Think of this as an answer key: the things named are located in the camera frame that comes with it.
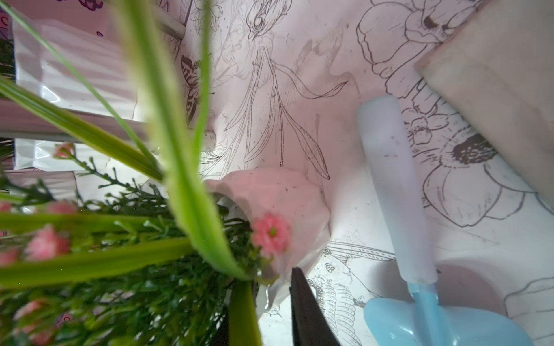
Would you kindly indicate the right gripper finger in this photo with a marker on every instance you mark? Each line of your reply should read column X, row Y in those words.
column 309, row 326

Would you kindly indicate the light blue garden trowel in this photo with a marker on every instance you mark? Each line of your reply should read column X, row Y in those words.
column 422, row 321

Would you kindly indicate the white two-tier rack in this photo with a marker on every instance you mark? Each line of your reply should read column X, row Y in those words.
column 108, row 125

